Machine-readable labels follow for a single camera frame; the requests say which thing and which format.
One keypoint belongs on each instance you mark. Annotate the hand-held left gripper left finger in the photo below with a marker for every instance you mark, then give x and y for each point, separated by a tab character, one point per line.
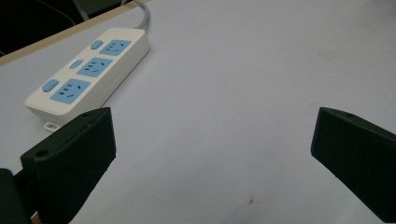
70	161

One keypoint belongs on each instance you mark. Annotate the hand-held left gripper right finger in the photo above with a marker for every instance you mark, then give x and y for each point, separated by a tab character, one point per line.
358	155

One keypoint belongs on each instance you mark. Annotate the white and blue power strip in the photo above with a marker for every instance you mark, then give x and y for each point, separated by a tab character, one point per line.
90	73

